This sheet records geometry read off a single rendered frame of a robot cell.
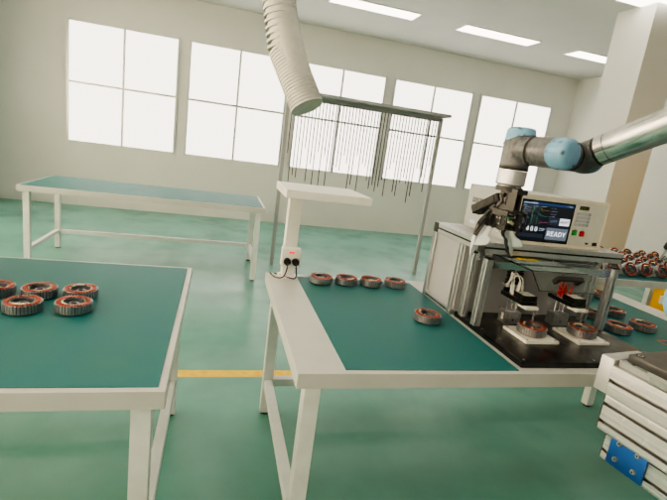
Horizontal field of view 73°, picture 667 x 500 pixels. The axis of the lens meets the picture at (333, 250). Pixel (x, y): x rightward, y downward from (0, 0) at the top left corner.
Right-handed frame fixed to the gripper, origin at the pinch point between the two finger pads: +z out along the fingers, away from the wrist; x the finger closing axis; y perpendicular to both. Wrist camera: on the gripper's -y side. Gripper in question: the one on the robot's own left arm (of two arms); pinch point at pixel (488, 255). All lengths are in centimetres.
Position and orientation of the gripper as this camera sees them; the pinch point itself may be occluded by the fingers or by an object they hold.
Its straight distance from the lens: 134.8
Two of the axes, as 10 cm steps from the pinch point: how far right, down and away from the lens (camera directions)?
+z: -1.3, 9.7, 2.2
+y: 3.8, 2.5, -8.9
